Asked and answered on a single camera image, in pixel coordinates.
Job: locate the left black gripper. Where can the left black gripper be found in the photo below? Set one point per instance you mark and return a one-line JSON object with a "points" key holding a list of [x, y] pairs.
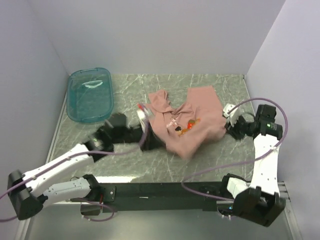
{"points": [[152, 141]]}

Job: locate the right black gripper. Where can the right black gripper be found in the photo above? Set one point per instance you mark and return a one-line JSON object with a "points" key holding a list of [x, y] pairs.
{"points": [[232, 130]]}

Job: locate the pink printed t shirt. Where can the pink printed t shirt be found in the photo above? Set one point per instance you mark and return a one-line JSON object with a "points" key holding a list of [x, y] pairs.
{"points": [[185, 128]]}

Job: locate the teal transparent plastic bin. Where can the teal transparent plastic bin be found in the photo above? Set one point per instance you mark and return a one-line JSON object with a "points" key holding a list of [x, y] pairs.
{"points": [[90, 95]]}

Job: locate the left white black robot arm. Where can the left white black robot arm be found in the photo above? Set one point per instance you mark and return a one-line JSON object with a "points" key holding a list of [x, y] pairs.
{"points": [[36, 189]]}

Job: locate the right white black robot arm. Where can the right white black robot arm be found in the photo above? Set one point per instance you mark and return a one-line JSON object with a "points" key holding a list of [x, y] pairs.
{"points": [[258, 200]]}

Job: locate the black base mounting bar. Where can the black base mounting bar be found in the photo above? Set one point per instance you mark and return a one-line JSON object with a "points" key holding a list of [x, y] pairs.
{"points": [[152, 197]]}

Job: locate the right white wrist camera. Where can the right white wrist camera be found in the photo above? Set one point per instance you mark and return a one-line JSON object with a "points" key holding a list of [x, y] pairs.
{"points": [[231, 113]]}

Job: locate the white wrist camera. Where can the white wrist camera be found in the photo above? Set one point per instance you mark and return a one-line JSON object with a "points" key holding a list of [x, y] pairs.
{"points": [[231, 113], [144, 113]]}

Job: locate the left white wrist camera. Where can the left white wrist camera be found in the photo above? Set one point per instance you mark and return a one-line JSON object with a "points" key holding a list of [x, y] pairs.
{"points": [[144, 113]]}

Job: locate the aluminium extrusion rail frame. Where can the aluminium extrusion rail frame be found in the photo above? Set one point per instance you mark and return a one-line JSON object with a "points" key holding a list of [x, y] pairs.
{"points": [[78, 220]]}

